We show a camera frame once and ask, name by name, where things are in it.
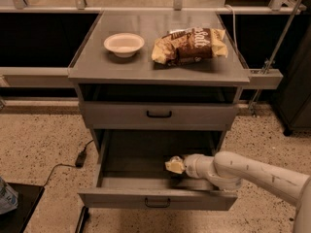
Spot blue white plastic bag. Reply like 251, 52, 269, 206
0, 177, 18, 215

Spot open grey lower drawer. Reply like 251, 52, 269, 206
79, 130, 237, 211

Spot black power adapter with cable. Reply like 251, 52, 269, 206
44, 140, 92, 186

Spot white paper bowl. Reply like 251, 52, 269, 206
103, 33, 145, 58

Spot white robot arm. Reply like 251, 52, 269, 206
165, 151, 311, 233

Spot black tray on floor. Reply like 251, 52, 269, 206
0, 183, 45, 233

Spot dark cabinet at right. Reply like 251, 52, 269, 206
271, 15, 311, 136

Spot grey drawer cabinet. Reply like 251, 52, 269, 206
69, 10, 250, 148

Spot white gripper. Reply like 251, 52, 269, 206
165, 154, 204, 179

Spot closed grey upper drawer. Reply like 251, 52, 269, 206
80, 101, 237, 131

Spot brown yellow chip bag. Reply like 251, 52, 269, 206
152, 27, 228, 66

